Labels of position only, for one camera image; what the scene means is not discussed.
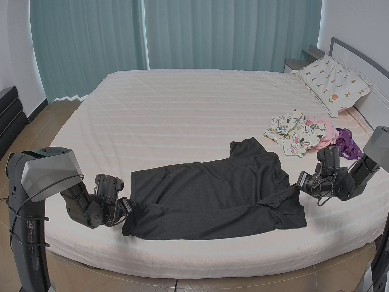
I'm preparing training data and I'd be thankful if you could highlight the pink garment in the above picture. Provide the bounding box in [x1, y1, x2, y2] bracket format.
[305, 116, 339, 150]

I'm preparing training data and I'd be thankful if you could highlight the white printed pillow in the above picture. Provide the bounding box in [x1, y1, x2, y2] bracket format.
[290, 54, 373, 118]

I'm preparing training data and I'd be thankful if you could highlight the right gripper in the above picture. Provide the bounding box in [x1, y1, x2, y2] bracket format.
[296, 172, 320, 198]

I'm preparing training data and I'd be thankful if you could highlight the grey bedside table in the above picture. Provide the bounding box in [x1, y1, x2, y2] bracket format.
[285, 44, 326, 72]

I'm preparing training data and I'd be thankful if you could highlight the purple garment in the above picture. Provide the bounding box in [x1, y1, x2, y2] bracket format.
[335, 128, 363, 161]

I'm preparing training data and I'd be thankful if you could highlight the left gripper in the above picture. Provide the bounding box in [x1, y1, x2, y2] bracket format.
[114, 195, 137, 223]

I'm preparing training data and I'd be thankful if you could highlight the bed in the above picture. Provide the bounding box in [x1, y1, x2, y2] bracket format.
[43, 37, 389, 282]

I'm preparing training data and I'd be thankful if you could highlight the black cable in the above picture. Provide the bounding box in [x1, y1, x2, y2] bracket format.
[0, 174, 84, 249]

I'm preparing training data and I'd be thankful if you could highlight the blue-green curtain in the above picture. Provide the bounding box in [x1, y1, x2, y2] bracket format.
[30, 0, 150, 103]
[142, 0, 323, 72]

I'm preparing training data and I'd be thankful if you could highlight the black T-shirt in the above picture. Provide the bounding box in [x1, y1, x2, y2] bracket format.
[122, 137, 308, 241]

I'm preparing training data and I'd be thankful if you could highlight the black chest of drawers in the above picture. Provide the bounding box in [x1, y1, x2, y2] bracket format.
[0, 85, 28, 160]

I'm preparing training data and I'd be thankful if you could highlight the white printed garment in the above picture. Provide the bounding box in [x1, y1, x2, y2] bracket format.
[262, 109, 328, 158]

